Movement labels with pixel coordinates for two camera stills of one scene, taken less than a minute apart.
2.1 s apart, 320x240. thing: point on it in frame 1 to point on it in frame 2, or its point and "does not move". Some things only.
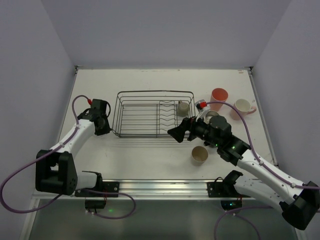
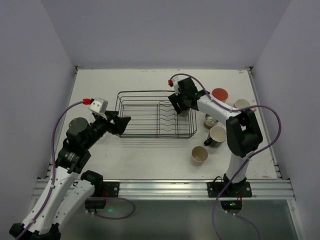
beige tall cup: (199, 154) does not move
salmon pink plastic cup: (218, 94) does not move
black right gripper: (190, 128) to (181, 100)
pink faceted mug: (244, 108) does not move
